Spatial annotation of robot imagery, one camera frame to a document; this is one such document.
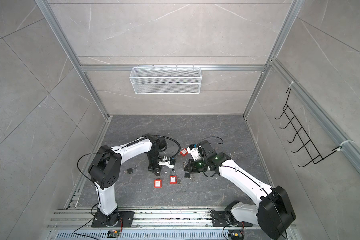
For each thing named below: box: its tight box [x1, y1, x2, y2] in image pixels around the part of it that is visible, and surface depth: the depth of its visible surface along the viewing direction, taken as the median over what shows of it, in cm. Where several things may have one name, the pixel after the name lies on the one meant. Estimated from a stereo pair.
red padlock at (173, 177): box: [169, 169, 178, 185], surface depth 87 cm
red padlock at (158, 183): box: [154, 178, 163, 189], surface depth 85 cm
